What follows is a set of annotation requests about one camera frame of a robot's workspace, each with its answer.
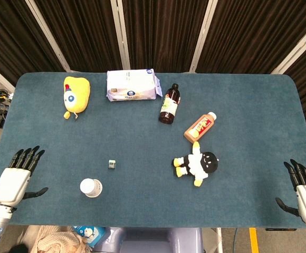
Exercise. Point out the black white plush doll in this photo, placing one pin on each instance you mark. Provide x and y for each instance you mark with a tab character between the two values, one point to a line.
198	164

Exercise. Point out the beige knitted cloth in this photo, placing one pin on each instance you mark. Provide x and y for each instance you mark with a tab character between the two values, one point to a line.
58	241

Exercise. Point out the white tissue pack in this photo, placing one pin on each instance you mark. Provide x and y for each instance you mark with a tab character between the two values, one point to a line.
132	85

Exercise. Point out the dark brown drink bottle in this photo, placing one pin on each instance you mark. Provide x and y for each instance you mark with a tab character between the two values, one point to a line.
169	105

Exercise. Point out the small green white box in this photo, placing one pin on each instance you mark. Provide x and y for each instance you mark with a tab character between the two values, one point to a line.
112	164

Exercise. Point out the yellow floor tape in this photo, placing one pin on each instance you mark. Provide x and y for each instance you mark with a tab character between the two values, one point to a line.
253	240

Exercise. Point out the blue felt table mat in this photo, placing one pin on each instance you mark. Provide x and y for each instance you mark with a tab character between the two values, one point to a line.
153	147

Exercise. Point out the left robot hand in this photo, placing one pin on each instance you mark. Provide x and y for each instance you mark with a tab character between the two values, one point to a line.
10	187

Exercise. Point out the yellow plush toy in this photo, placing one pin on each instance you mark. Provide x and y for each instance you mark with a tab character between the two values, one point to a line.
76	96

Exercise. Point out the orange labelled drink bottle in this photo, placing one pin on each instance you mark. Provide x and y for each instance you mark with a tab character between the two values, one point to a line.
199	127

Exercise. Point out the white paper cup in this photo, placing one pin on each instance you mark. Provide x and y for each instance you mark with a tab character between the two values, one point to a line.
91	187

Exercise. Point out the blue cartoon print package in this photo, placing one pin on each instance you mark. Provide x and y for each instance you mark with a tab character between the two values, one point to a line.
91	234

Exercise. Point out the lavender robot base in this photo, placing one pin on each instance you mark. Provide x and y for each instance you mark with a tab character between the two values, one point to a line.
147	240

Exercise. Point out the dark pleated curtain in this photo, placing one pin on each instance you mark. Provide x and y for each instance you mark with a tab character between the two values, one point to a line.
158	33

